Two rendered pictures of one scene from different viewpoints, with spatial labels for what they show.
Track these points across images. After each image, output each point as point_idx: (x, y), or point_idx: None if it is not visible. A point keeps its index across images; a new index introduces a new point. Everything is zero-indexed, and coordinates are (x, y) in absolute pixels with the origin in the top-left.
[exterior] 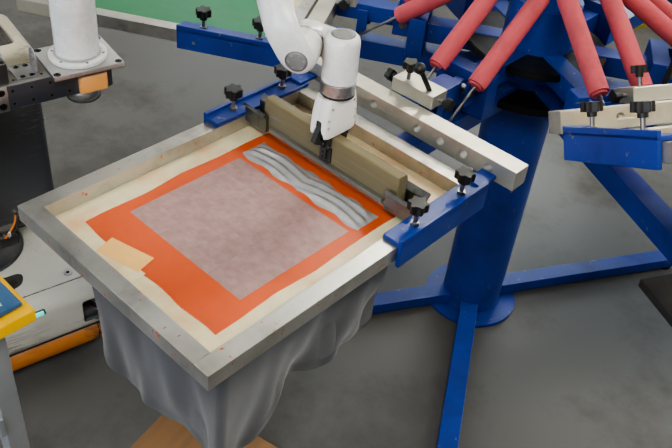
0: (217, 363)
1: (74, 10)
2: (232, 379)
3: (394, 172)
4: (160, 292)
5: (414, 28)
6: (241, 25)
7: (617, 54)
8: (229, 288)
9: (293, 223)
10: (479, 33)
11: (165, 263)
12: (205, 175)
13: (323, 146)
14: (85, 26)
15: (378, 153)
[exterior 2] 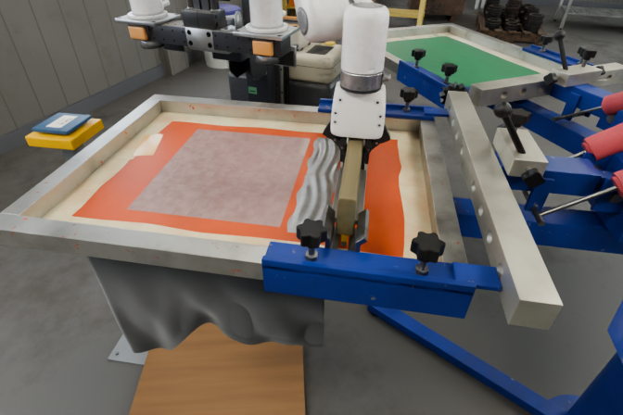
0: (2, 224)
1: None
2: (99, 271)
3: (345, 190)
4: (113, 172)
5: (619, 122)
6: (460, 81)
7: None
8: (138, 198)
9: (257, 193)
10: None
11: (150, 161)
12: (271, 135)
13: (336, 144)
14: None
15: (422, 194)
